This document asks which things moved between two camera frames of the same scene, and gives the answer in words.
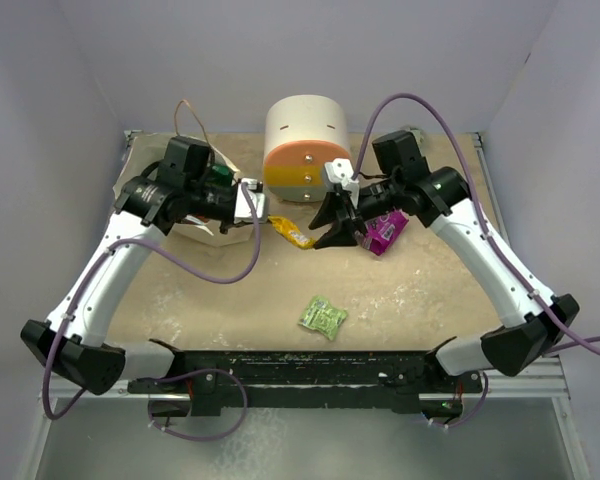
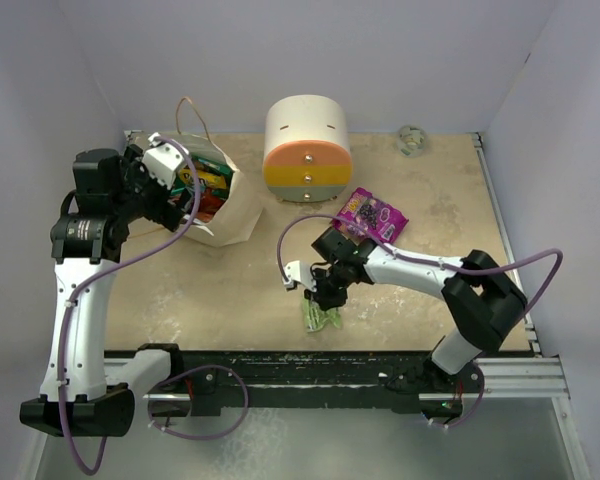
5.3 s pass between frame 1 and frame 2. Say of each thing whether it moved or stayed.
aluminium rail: stayed
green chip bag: stayed
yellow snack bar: moved
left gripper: moved
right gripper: moved
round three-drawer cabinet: stayed
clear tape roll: stayed
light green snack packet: moved
